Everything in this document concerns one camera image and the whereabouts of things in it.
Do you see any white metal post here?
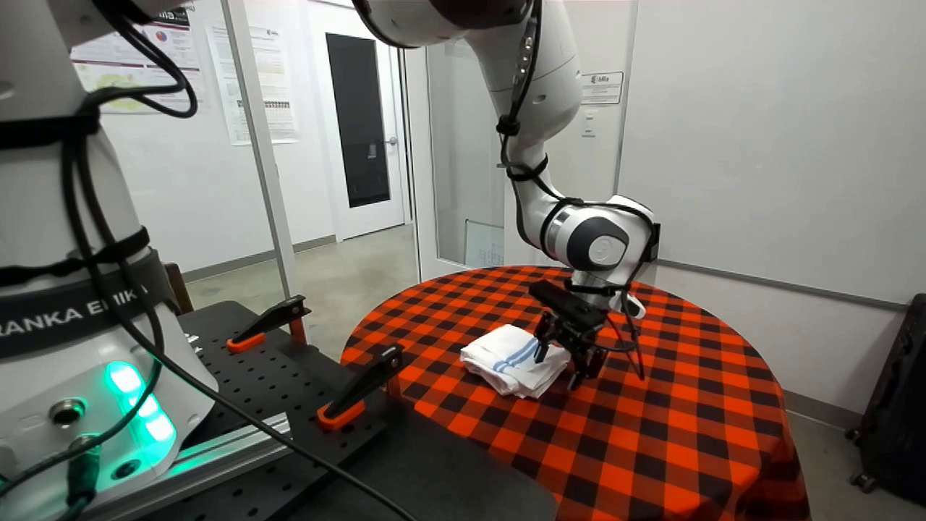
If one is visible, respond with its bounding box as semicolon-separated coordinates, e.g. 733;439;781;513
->
218;0;301;303

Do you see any paper poster on wall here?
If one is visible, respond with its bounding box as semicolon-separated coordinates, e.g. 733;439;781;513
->
69;19;201;118

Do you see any black clamp with orange tips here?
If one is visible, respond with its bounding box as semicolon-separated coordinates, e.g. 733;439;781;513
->
314;342;405;433
222;293;314;358

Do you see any black cable on robot arm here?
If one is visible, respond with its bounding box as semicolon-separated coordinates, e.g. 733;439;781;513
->
492;0;662;384

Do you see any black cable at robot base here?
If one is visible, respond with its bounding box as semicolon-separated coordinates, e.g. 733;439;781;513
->
55;0;416;521

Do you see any black perforated mounting board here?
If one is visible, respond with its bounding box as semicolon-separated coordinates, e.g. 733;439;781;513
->
143;298;560;521

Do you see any white wall sign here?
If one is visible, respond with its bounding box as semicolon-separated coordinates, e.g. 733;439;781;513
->
580;65;629;110

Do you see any orange black plaid tablecloth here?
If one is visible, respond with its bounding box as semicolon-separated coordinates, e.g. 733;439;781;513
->
340;262;813;521

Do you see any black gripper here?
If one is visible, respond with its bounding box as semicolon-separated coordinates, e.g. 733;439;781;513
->
528;277;613;394

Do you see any white door with dark window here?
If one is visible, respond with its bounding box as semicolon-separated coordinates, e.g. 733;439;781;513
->
303;0;411;243

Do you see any black rolling suitcase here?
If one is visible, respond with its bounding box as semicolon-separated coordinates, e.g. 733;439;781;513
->
852;290;926;505

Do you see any paper notice on wall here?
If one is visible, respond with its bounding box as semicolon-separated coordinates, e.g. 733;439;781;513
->
246;22;301;141

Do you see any white towel with blue stripes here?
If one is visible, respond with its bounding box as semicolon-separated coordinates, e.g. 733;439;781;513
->
458;322;573;403

